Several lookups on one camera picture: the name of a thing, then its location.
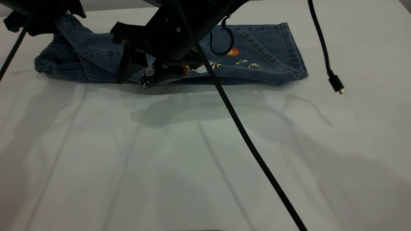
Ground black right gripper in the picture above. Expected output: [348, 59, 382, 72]
[110, 0, 213, 90]

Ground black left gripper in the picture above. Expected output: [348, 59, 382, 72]
[0, 0, 87, 37]

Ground blue denim kids pants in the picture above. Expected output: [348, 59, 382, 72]
[34, 13, 309, 86]

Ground thin black strap loop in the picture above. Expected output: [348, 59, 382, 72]
[210, 15, 235, 57]

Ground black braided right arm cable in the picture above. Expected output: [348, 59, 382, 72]
[173, 0, 308, 231]

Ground black cable with loose plug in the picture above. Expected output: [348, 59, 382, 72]
[307, 0, 345, 95]

